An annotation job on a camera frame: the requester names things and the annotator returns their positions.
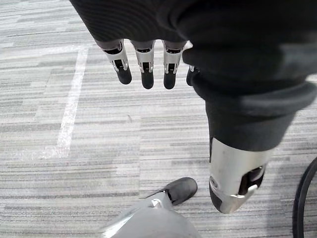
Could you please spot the white floor tape mark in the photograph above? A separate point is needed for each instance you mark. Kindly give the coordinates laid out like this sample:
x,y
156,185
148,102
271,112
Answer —
x,y
71,99

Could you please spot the silver left robot leg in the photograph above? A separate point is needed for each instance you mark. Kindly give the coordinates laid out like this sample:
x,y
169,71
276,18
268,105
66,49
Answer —
x,y
148,220

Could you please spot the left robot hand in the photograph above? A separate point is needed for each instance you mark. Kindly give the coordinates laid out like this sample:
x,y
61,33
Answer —
x,y
223,49

